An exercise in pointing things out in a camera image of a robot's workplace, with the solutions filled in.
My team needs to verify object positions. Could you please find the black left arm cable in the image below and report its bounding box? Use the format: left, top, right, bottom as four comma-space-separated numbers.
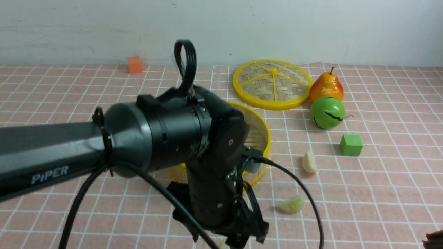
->
58, 40, 325, 249

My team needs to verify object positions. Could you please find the yellow-rimmed woven steamer lid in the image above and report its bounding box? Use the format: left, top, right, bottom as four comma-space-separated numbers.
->
232, 59, 313, 111

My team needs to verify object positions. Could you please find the pink checkered tablecloth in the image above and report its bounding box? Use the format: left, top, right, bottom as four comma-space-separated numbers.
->
0, 64, 443, 249

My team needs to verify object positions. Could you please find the pale dumpling bottom edge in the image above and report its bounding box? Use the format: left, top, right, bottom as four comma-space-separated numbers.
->
218, 241, 230, 249

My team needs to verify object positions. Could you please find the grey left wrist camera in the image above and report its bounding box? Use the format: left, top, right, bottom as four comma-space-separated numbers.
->
239, 146, 263, 173

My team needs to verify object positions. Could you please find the orange yellow toy pear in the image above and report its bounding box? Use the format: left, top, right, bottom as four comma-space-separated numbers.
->
309, 67, 344, 103

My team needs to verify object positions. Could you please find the greenish dumpling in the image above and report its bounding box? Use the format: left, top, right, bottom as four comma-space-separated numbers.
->
275, 195, 305, 214

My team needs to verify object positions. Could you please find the green round toy fruit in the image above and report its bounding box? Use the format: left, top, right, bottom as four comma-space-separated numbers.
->
310, 96, 353, 130

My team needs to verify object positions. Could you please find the white dumpling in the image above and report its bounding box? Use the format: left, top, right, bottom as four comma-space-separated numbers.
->
302, 149, 318, 174

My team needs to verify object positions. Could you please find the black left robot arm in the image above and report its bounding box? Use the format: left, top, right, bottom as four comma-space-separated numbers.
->
0, 86, 269, 249

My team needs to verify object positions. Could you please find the orange foam cube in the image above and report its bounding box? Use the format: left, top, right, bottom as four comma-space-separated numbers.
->
127, 56, 143, 74

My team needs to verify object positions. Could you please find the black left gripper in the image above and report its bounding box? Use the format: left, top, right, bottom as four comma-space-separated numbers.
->
167, 180, 269, 249

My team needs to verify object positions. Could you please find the green foam cube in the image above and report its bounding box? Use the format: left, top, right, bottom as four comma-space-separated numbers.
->
339, 134, 363, 157

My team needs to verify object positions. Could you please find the yellow-rimmed bamboo steamer tray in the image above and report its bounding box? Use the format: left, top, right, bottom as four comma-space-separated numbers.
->
167, 101, 272, 186

